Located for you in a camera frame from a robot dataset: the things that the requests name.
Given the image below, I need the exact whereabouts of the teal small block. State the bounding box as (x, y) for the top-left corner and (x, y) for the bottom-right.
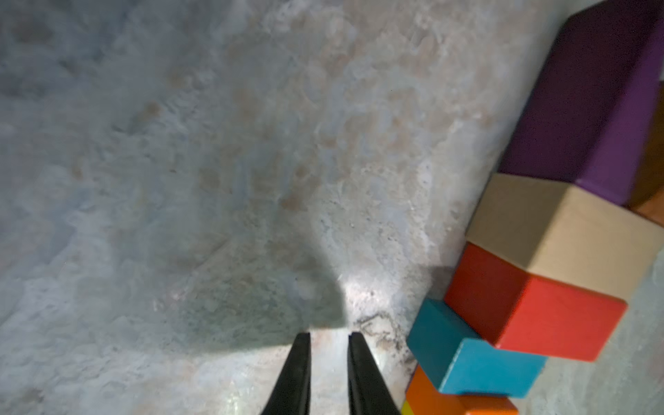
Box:
(406, 298), (547, 399)

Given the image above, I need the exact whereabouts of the red rectangular block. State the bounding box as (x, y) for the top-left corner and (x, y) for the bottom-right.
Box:
(444, 243), (628, 362)

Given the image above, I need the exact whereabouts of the orange cube block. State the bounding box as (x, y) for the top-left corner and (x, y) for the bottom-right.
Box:
(406, 365), (519, 415)

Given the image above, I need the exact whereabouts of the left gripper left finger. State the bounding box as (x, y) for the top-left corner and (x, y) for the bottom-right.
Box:
(261, 333), (311, 415)

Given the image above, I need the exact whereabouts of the orange triangle block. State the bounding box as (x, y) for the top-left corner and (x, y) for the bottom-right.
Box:
(627, 81), (664, 227)

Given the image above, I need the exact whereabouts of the yellow cube block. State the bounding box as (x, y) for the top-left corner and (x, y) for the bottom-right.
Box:
(401, 400), (414, 415)

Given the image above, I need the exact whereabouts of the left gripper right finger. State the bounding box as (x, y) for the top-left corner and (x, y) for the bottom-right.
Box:
(347, 332), (400, 415)

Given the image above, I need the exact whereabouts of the purple triangle block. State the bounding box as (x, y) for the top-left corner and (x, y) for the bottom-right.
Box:
(498, 1), (663, 205)

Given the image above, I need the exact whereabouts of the natural wood block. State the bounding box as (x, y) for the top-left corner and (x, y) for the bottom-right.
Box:
(466, 173), (663, 300)

